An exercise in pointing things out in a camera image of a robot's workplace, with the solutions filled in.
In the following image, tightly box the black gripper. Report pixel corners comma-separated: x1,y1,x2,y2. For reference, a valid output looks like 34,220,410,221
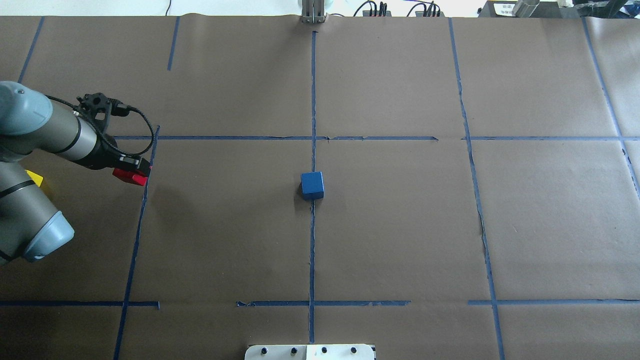
87,136,151,178

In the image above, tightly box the red wooden block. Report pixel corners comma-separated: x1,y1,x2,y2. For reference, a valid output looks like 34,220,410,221
112,168,148,187

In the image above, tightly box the yellow wooden block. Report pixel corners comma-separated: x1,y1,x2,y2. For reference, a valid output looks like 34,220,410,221
25,170,45,188

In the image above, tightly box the blue wooden block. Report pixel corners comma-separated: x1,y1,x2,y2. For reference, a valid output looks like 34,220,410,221
300,171,325,201

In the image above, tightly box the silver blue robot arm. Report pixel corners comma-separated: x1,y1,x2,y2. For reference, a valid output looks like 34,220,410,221
0,80,152,265

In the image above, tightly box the black box under cup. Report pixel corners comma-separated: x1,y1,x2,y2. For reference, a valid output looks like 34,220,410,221
477,0,562,19

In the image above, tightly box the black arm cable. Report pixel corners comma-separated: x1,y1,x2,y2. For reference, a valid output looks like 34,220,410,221
45,94,157,157

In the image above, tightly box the aluminium frame post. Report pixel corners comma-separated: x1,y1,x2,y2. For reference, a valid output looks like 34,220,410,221
298,0,331,24

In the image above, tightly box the white mounting base plate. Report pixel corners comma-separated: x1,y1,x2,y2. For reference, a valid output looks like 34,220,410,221
244,343,377,360

